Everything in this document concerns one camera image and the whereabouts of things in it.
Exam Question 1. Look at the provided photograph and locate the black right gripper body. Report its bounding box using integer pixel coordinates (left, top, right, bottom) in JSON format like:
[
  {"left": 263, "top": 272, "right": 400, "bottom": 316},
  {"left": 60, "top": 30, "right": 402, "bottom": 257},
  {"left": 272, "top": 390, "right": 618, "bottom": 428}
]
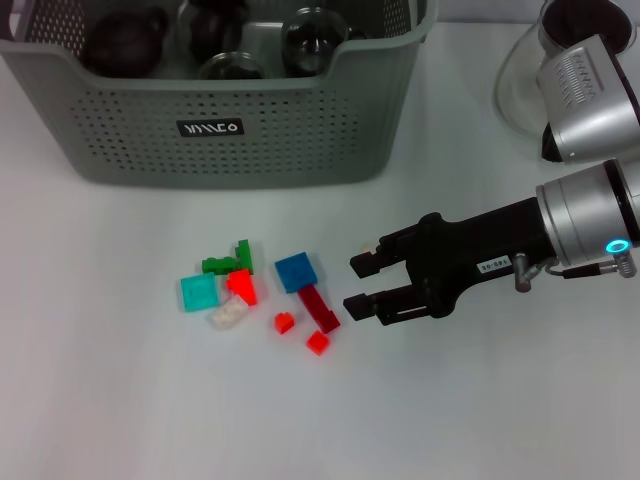
[{"left": 404, "top": 197, "right": 561, "bottom": 321}]

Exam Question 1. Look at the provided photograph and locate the glass teacup with black handle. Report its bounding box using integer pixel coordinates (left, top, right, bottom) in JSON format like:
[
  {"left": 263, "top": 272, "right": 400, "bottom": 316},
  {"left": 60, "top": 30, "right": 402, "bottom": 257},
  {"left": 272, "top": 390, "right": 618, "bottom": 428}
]
[
  {"left": 197, "top": 51, "right": 271, "bottom": 81},
  {"left": 279, "top": 7, "right": 369, "bottom": 79},
  {"left": 177, "top": 0, "right": 251, "bottom": 59}
]

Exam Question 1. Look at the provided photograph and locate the grey-green perforated storage bin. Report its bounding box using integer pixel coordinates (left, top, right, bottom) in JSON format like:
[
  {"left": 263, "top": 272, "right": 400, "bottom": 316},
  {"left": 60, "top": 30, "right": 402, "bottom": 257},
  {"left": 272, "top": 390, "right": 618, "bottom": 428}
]
[{"left": 0, "top": 0, "right": 441, "bottom": 191}]

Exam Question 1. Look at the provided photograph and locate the dark red long brick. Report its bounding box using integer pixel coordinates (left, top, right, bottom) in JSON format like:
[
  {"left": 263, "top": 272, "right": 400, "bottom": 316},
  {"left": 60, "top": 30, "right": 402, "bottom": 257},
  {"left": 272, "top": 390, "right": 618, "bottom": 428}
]
[{"left": 298, "top": 284, "right": 342, "bottom": 335}]

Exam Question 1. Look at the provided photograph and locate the small red square brick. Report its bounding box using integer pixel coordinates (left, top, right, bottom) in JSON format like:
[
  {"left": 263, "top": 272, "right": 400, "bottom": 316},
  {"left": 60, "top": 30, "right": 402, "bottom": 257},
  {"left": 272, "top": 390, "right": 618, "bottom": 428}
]
[{"left": 305, "top": 329, "right": 331, "bottom": 356}]

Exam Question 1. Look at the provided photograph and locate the blue square toy plate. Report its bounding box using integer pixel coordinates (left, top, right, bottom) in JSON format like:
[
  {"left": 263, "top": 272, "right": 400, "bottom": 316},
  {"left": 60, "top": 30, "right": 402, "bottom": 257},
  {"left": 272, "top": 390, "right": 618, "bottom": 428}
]
[{"left": 273, "top": 252, "right": 320, "bottom": 295}]

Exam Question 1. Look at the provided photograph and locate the orange-red wedge toy brick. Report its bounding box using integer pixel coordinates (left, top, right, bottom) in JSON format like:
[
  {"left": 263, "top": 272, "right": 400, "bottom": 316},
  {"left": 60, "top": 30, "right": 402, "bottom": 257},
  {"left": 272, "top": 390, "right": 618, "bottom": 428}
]
[{"left": 225, "top": 269, "right": 260, "bottom": 307}]

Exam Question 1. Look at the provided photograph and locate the white toy brick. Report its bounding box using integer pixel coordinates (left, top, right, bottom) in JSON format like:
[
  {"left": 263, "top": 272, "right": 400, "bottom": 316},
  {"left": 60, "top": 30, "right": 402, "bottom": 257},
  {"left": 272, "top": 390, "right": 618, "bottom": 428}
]
[{"left": 208, "top": 294, "right": 251, "bottom": 331}]

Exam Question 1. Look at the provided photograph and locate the dark green toy brick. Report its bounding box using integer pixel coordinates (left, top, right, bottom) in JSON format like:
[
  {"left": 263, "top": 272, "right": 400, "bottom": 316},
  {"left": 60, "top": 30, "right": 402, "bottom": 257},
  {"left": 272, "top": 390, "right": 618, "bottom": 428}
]
[{"left": 201, "top": 254, "right": 241, "bottom": 275}]

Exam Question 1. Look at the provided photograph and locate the teal square toy plate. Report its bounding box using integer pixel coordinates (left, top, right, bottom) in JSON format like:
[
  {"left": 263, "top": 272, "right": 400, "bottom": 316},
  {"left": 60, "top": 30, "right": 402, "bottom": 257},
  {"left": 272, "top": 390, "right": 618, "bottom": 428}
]
[{"left": 179, "top": 273, "right": 221, "bottom": 314}]

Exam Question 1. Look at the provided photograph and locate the dark clay teapot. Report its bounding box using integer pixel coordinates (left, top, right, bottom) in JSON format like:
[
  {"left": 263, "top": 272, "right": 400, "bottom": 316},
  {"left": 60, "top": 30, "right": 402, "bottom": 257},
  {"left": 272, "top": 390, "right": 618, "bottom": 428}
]
[{"left": 79, "top": 5, "right": 170, "bottom": 79}]

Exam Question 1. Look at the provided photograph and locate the right gripper cable with connectors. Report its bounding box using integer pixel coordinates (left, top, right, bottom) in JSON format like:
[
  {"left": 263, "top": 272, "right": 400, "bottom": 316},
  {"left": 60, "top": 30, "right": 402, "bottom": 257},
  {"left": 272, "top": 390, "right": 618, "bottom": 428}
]
[{"left": 513, "top": 242, "right": 639, "bottom": 294}]

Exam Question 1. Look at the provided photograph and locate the glass pitcher with black handle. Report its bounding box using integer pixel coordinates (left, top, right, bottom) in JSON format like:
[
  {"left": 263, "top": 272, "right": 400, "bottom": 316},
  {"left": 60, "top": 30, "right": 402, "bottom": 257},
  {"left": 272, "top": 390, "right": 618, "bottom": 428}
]
[{"left": 493, "top": 0, "right": 636, "bottom": 162}]

